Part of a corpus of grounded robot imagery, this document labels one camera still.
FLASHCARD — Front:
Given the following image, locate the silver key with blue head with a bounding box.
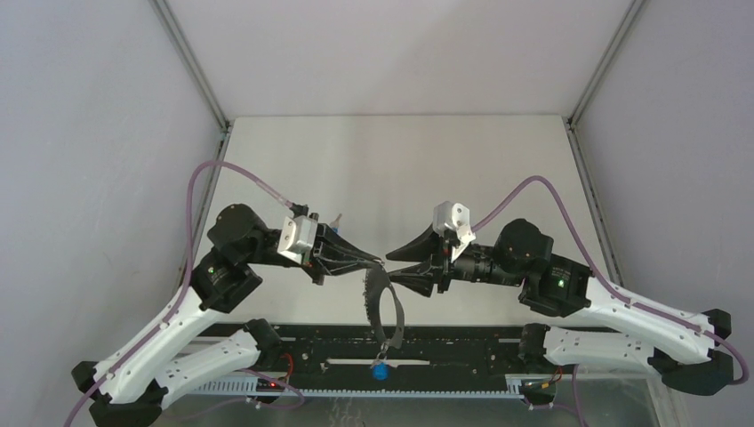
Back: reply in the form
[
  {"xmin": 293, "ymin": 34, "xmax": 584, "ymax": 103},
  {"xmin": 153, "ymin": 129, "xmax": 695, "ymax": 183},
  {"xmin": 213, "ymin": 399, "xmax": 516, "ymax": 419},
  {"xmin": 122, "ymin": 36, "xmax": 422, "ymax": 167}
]
[{"xmin": 331, "ymin": 213, "xmax": 342, "ymax": 230}]

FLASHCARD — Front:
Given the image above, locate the blue key tag with key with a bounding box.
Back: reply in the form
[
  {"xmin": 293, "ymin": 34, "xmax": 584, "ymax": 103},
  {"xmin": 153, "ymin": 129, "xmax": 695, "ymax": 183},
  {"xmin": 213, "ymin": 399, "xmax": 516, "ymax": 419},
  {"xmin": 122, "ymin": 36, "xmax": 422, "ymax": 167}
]
[{"xmin": 370, "ymin": 349, "xmax": 389, "ymax": 381}]

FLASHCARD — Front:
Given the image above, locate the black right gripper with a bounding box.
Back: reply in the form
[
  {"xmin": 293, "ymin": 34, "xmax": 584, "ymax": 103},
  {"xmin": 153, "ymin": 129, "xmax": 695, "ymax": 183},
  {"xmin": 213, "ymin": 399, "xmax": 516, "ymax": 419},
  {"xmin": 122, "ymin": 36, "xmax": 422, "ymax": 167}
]
[{"xmin": 382, "ymin": 220, "xmax": 524, "ymax": 301}]

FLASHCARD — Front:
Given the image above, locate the aluminium frame rail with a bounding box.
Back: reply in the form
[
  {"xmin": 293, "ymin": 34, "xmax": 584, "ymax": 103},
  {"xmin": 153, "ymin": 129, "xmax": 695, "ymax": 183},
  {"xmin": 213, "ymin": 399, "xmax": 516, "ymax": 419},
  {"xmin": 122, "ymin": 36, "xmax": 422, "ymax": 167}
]
[
  {"xmin": 563, "ymin": 1, "xmax": 650, "ymax": 290},
  {"xmin": 150, "ymin": 0, "xmax": 231, "ymax": 255}
]

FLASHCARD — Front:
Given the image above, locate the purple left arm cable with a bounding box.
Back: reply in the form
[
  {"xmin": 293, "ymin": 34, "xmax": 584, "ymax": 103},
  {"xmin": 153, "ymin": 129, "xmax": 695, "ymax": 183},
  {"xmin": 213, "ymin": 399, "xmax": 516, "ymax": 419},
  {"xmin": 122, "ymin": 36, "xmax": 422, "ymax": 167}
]
[{"xmin": 63, "ymin": 161, "xmax": 310, "ymax": 427}]

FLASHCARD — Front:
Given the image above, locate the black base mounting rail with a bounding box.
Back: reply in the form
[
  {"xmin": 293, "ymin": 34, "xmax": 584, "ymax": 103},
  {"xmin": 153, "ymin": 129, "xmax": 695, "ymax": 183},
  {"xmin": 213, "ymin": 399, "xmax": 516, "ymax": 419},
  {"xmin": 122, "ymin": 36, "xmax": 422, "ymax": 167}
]
[{"xmin": 200, "ymin": 322, "xmax": 579, "ymax": 397}]

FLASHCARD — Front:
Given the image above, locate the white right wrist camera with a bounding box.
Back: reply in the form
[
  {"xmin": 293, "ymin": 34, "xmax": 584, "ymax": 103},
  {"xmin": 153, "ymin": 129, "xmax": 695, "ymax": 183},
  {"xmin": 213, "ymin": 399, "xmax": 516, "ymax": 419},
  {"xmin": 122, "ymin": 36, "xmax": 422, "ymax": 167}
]
[{"xmin": 432, "ymin": 201, "xmax": 477, "ymax": 262}]

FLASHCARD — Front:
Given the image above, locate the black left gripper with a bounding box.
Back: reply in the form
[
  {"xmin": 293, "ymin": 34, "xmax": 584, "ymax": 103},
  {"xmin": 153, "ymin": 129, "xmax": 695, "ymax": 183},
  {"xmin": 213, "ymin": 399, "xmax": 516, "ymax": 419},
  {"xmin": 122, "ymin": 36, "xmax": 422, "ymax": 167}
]
[{"xmin": 245, "ymin": 220, "xmax": 383, "ymax": 283}]

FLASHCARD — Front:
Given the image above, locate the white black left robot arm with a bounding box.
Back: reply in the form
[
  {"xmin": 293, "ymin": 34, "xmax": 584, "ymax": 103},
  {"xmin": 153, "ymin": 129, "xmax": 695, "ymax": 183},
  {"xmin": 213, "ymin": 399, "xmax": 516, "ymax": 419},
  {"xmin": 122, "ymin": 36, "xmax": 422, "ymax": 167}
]
[{"xmin": 72, "ymin": 204, "xmax": 381, "ymax": 426}]

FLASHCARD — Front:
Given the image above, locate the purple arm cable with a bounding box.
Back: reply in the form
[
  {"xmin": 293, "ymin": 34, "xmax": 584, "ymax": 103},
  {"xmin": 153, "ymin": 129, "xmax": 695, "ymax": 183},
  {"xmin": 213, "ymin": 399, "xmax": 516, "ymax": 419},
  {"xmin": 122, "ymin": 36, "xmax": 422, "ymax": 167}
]
[
  {"xmin": 63, "ymin": 161, "xmax": 310, "ymax": 427},
  {"xmin": 470, "ymin": 175, "xmax": 750, "ymax": 387}
]

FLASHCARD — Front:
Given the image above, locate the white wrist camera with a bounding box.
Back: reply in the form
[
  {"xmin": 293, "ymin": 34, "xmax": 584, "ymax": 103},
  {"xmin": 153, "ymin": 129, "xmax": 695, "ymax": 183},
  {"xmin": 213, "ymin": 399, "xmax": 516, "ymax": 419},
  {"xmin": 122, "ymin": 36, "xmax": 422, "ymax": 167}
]
[
  {"xmin": 432, "ymin": 201, "xmax": 477, "ymax": 262},
  {"xmin": 277, "ymin": 215, "xmax": 318, "ymax": 264}
]

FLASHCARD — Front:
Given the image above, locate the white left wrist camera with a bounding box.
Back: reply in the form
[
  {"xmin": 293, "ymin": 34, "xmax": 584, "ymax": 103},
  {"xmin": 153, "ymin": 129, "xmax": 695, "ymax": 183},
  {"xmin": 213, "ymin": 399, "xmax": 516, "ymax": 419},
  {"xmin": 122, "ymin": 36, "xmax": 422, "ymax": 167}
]
[{"xmin": 277, "ymin": 215, "xmax": 318, "ymax": 264}]

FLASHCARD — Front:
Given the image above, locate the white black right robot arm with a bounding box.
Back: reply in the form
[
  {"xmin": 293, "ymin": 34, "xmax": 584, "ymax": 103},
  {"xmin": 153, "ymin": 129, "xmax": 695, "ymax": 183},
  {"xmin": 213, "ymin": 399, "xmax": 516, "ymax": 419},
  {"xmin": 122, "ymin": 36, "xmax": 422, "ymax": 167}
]
[{"xmin": 387, "ymin": 219, "xmax": 734, "ymax": 396}]

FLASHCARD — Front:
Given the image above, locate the aluminium frame rail right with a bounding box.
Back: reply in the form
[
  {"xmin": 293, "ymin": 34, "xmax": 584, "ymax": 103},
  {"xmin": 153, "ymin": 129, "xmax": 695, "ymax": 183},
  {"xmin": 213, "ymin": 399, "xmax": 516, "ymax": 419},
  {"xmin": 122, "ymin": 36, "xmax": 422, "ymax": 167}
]
[{"xmin": 563, "ymin": 1, "xmax": 650, "ymax": 290}]

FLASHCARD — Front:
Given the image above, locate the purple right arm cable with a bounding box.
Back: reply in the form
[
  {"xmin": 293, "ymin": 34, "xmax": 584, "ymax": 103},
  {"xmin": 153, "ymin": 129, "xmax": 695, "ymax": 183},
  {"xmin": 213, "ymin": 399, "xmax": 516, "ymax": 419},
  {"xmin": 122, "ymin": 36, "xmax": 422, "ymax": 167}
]
[{"xmin": 470, "ymin": 175, "xmax": 750, "ymax": 387}]

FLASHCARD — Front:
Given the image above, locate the aluminium frame rail left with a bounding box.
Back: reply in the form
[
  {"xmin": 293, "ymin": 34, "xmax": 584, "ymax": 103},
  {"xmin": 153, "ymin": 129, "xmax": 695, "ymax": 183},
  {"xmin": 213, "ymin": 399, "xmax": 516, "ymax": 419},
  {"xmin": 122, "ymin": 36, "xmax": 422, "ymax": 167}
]
[{"xmin": 150, "ymin": 0, "xmax": 231, "ymax": 255}]

